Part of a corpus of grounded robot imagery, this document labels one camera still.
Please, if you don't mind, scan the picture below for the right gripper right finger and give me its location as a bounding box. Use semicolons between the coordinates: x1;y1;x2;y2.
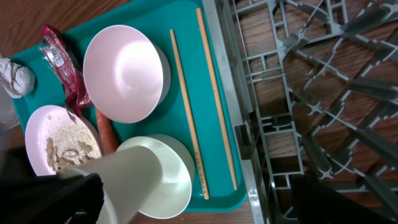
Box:
291;175;394;224

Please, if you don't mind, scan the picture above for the wooden chopstick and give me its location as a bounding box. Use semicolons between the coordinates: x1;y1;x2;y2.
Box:
196;7;238;190
170;29;210;200

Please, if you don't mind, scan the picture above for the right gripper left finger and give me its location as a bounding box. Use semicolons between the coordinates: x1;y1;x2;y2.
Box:
1;174;104;224

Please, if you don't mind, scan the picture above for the grey dishwasher rack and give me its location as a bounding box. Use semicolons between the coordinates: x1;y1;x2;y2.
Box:
203;1;397;223

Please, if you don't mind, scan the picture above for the white cup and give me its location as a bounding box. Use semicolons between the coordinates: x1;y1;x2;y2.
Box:
60;146;162;224

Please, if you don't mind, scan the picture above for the crumpled white tissue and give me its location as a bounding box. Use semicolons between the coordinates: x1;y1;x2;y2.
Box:
1;55;35;98

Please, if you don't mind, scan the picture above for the white bowl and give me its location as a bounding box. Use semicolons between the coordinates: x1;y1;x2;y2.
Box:
118;134;195;219

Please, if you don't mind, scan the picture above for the red snack wrapper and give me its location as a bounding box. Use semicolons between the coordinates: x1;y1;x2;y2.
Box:
40;25;93;117

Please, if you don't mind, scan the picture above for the white plate with peanuts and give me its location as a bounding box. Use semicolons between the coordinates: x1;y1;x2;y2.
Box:
25;105;103;176

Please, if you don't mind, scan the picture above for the teal plastic tray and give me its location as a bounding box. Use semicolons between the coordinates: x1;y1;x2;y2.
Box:
11;0;248;213

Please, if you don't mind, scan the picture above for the orange carrot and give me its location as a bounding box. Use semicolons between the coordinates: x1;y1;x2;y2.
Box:
95;108;119;155

